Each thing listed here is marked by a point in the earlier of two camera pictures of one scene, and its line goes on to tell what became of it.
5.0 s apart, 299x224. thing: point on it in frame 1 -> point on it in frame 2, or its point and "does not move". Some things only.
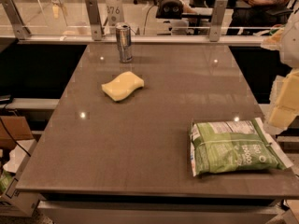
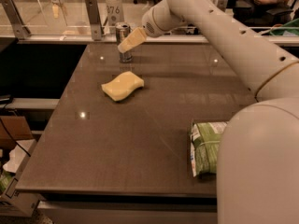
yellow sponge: [122, 86] does not move
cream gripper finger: [284, 102] -> [136, 37]
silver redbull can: [123, 38] does not move
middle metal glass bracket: [97, 29] does not move
